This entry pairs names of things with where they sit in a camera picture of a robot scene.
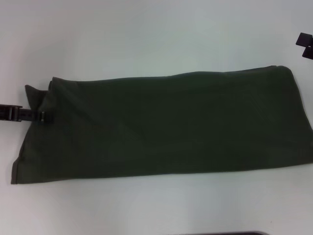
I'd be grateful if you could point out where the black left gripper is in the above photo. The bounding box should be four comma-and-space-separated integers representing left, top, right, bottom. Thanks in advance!
0, 103, 55, 123

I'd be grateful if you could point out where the dark green printed T-shirt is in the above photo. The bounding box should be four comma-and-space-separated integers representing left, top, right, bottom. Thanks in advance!
10, 65, 313, 185

